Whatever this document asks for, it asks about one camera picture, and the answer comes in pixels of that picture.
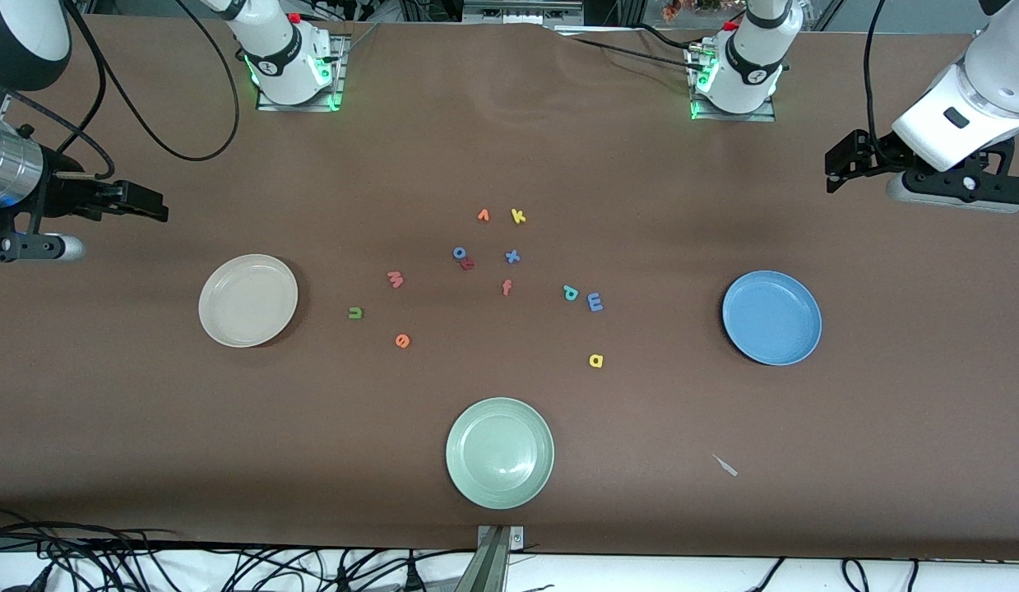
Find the beige brown plate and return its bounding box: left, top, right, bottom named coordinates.
left=198, top=253, right=299, bottom=349

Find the blue plate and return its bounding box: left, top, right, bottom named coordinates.
left=721, top=270, right=823, bottom=367

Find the orange flower decoration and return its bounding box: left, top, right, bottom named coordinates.
left=662, top=0, right=724, bottom=21

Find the brown table cover sheet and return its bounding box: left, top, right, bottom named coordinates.
left=0, top=15, right=1019, bottom=560

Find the pale green plate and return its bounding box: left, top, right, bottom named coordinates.
left=445, top=397, right=555, bottom=511

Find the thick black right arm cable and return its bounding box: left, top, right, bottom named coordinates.
left=61, top=0, right=241, bottom=162

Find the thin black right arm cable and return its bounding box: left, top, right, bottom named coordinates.
left=0, top=78, right=117, bottom=178

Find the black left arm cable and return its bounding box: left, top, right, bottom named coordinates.
left=861, top=0, right=892, bottom=165

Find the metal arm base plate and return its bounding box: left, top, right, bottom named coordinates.
left=257, top=35, right=350, bottom=113
left=686, top=45, right=777, bottom=123

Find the black cable lying on table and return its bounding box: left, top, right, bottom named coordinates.
left=558, top=35, right=711, bottom=71

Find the black cable tangle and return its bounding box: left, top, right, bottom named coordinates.
left=0, top=508, right=477, bottom=592

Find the aluminium frame rail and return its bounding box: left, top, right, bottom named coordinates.
left=462, top=0, right=584, bottom=24

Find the metal table edge bracket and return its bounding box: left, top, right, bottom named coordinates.
left=475, top=525, right=526, bottom=592

